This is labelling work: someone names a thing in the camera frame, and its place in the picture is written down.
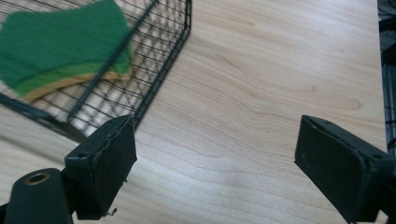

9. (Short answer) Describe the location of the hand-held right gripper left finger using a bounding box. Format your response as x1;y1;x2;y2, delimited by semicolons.
64;114;138;221

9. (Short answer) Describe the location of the green and yellow sponge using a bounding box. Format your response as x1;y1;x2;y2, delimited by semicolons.
0;0;135;103

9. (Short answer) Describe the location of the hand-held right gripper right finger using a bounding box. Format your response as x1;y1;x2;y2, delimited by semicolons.
293;114;396;224

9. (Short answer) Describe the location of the black wire mesh basket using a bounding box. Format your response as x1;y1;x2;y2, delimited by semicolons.
0;0;193;145

